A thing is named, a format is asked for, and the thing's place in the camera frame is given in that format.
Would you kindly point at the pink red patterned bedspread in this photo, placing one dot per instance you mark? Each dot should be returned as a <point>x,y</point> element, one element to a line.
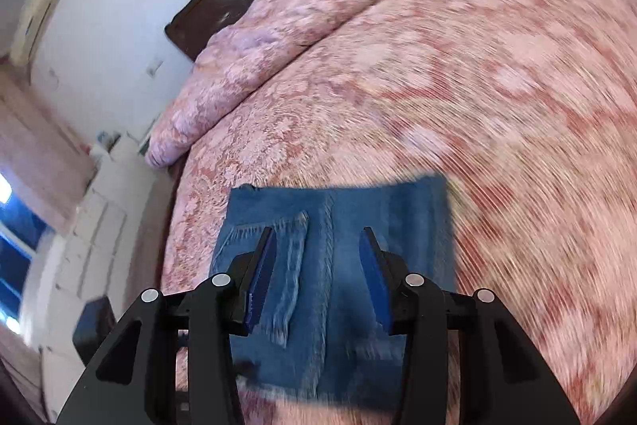
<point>527,106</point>

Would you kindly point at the pink curtain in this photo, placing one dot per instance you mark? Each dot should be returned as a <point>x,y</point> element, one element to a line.
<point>42,161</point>

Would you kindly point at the pink rolled quilt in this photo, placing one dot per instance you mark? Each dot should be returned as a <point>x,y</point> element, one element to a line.
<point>237,60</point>

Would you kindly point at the blue lit window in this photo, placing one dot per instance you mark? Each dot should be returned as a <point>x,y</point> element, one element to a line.
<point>21,233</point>

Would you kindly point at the white drawer cabinet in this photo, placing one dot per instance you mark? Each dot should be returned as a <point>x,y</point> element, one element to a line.
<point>115,248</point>

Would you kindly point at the white air conditioner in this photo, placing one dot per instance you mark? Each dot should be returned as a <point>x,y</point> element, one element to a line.
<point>35,15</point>

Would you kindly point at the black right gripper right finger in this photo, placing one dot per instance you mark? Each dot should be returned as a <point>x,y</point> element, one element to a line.
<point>503,378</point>

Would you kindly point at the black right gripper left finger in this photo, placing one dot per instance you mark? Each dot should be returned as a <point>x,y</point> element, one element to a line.
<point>131,379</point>

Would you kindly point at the blue denim jeans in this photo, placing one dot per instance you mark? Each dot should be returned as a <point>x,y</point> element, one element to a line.
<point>317,337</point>

